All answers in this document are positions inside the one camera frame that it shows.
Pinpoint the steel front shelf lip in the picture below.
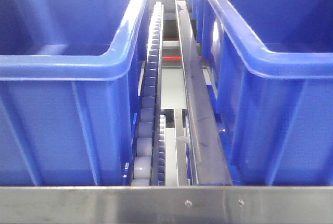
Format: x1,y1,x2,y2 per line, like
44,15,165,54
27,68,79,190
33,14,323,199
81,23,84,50
1,186,332,223

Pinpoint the white roller track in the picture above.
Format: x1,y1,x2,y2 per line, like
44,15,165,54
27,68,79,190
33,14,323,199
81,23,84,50
131,2,164,186

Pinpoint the large blue bin left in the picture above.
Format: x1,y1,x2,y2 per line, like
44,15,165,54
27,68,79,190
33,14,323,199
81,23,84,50
1,0,149,186

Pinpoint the large blue bin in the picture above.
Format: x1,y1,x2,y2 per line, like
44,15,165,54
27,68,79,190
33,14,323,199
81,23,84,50
192,0,332,185
1,0,149,186

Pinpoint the large blue bin right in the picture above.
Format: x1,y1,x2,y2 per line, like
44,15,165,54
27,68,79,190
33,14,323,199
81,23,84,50
192,0,332,185

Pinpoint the steel divider rail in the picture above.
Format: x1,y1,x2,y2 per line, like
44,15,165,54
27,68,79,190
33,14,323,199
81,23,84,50
175,0,232,185

